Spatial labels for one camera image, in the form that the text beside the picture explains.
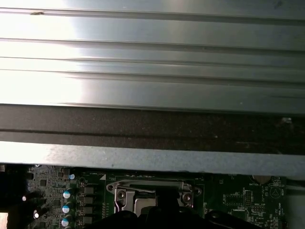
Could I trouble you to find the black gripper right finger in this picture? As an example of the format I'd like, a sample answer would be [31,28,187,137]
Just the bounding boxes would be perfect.
[168,190,264,229]

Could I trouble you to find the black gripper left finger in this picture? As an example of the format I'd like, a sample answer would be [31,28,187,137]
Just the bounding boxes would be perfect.
[90,190,169,229]

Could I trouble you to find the metal socket cover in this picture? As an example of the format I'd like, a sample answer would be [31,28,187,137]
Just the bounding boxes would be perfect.
[113,182,195,213]

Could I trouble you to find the metal locking lever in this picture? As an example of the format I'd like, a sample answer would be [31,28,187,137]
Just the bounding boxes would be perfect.
[108,181,191,194]

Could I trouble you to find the green motherboard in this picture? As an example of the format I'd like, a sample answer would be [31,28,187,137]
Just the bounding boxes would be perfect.
[4,166,289,229]

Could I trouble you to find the round coin battery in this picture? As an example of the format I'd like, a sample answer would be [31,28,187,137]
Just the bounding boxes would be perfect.
[252,175,272,185]

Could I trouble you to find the black PC case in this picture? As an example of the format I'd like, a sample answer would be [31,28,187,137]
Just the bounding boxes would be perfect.
[0,102,305,229]

